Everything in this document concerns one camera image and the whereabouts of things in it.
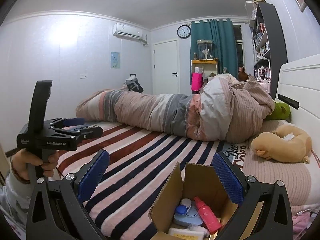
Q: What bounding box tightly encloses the pink bottle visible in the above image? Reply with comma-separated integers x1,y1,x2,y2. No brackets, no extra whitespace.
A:
194,197,222,234

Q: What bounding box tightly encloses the white Kato-Kato case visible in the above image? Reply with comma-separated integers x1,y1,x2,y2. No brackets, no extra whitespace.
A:
168,228,204,240

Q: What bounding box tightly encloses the left forearm white sleeve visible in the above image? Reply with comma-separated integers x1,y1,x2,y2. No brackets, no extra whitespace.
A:
1,172,33,225

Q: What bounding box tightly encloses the person's left hand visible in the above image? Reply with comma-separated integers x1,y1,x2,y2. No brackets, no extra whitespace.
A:
11,149,59,183

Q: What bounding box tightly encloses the beige pink bed sheet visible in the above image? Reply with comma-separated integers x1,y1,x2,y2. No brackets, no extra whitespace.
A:
242,118,320,215

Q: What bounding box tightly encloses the tan plush toy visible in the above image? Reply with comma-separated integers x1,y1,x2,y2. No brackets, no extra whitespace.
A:
251,125,312,164

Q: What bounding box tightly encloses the brown cardboard box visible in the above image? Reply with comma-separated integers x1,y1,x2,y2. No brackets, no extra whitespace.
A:
149,161,264,240

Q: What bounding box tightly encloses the light blue contact lens case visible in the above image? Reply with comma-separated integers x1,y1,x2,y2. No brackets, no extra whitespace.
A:
173,198,203,227

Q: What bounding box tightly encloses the striped pink red blanket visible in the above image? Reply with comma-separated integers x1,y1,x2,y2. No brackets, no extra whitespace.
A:
57,122,248,239

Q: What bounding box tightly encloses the black bag on bed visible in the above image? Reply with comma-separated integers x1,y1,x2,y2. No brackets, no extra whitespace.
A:
125,74,144,93

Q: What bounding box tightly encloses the green plush toy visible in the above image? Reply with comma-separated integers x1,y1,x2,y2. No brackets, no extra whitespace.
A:
265,102,291,120

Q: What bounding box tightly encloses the rolled pink grey duvet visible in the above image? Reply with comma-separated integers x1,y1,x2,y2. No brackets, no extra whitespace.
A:
75,74,275,143

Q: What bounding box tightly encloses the white air conditioner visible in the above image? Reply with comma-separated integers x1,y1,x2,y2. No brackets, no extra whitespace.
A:
112,23,148,45

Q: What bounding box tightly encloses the white bed headboard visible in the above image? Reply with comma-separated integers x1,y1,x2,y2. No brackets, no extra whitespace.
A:
274,53,320,156

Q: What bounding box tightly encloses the white door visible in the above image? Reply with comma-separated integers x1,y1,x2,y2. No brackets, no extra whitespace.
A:
153,40,179,95

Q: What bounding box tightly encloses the pink gift bag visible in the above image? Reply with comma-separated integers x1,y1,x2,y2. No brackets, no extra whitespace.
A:
191,73,203,91

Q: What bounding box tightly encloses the yellow white cabinet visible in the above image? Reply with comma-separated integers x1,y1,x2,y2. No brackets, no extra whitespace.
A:
190,60,219,83

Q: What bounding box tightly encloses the black bookshelf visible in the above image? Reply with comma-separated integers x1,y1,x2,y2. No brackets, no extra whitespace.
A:
252,2,287,99

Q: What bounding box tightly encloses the glass display case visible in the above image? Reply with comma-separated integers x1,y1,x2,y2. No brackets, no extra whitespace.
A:
197,40,214,60

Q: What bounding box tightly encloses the teal curtain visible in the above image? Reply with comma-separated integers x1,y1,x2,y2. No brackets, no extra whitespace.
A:
190,19,238,77

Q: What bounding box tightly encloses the wall poster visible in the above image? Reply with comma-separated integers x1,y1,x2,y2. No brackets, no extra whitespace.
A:
110,51,120,69

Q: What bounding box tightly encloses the round wall clock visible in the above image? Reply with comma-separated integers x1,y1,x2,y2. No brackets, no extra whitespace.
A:
177,25,191,39

